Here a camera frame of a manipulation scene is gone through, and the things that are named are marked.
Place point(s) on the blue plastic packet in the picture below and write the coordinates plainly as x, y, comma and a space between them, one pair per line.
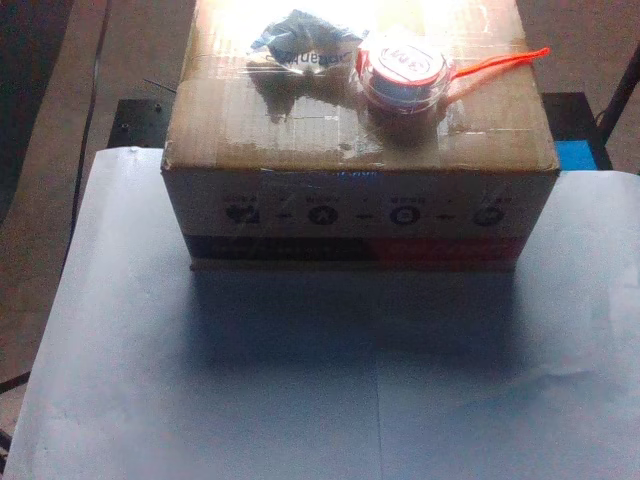
305, 42

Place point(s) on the taped cardboard box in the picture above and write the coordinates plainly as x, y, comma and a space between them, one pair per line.
350, 150

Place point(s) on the white paper table cover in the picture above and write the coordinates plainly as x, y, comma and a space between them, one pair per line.
320, 400

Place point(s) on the blue block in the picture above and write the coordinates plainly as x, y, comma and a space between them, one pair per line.
580, 156

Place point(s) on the black stand leg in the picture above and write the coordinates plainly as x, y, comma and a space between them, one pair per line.
620, 92

